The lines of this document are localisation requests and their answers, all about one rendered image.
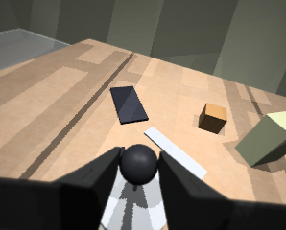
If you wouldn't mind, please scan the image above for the white flat bar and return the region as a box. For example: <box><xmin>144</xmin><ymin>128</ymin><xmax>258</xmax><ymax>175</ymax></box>
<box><xmin>144</xmin><ymin>126</ymin><xmax>207</xmax><ymax>179</ymax></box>

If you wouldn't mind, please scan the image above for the small brown cube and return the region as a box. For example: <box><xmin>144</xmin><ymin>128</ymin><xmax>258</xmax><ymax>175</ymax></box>
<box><xmin>198</xmin><ymin>103</ymin><xmax>227</xmax><ymax>134</ymax></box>

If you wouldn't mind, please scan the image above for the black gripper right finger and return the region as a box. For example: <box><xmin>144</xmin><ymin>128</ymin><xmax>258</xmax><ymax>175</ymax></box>
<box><xmin>158</xmin><ymin>150</ymin><xmax>286</xmax><ymax>230</ymax></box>

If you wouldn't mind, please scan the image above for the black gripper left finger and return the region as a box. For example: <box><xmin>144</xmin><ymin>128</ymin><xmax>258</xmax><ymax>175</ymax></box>
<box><xmin>0</xmin><ymin>146</ymin><xmax>121</xmax><ymax>230</ymax></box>

